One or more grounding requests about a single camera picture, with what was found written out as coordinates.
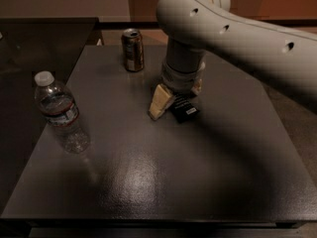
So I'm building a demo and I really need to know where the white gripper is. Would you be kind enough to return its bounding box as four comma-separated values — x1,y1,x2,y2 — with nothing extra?
149,61,205,120

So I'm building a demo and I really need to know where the black rxbar chocolate wrapper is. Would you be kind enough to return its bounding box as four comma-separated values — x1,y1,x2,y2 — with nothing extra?
169,94,199,123

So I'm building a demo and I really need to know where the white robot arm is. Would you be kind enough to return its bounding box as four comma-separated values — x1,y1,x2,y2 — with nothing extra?
157,0,317,112

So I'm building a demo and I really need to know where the brown soda can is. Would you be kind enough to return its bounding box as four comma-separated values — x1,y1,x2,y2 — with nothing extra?
121,28,144,72

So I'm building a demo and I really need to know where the clear plastic water bottle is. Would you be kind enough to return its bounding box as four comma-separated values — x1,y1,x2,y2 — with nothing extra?
35,70,90,154

